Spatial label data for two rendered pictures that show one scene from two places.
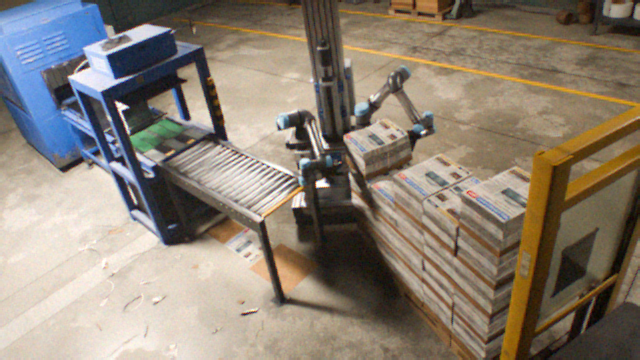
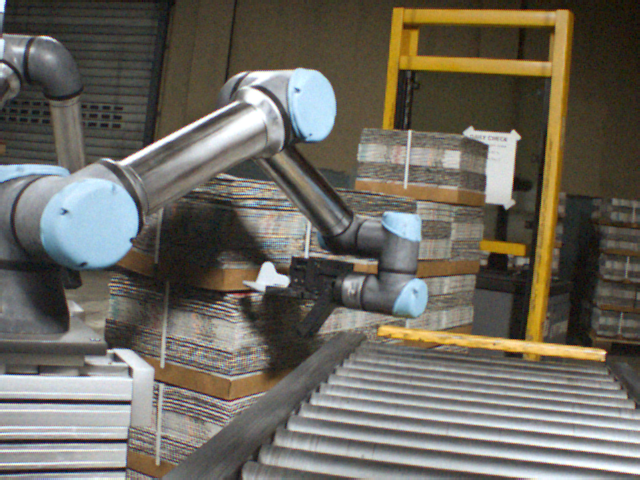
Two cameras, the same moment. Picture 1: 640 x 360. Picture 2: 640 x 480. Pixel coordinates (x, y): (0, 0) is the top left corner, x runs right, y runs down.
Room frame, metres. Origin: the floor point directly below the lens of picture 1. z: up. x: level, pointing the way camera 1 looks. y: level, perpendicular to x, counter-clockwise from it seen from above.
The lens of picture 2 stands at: (3.78, 1.30, 1.05)
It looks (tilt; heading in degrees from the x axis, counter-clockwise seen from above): 3 degrees down; 233
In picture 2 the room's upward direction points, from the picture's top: 6 degrees clockwise
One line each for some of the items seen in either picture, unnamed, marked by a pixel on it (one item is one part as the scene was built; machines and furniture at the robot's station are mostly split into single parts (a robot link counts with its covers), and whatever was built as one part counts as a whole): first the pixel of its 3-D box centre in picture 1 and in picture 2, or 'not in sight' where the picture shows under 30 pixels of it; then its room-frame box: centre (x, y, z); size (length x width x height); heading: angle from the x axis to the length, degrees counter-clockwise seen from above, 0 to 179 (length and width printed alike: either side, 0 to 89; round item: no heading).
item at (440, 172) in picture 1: (433, 174); (336, 190); (2.23, -0.66, 1.06); 0.37 x 0.29 x 0.01; 113
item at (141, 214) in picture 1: (175, 175); not in sight; (3.81, 1.39, 0.38); 0.94 x 0.69 x 0.63; 132
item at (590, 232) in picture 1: (589, 246); (471, 152); (1.27, -1.05, 1.27); 0.57 x 0.01 x 0.65; 113
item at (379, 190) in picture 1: (419, 241); (290, 420); (2.36, -0.59, 0.42); 1.17 x 0.39 x 0.83; 23
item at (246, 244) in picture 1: (249, 244); not in sight; (3.09, 0.72, 0.00); 0.37 x 0.28 x 0.01; 42
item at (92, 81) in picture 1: (137, 66); not in sight; (3.81, 1.38, 1.50); 0.94 x 0.68 x 0.10; 132
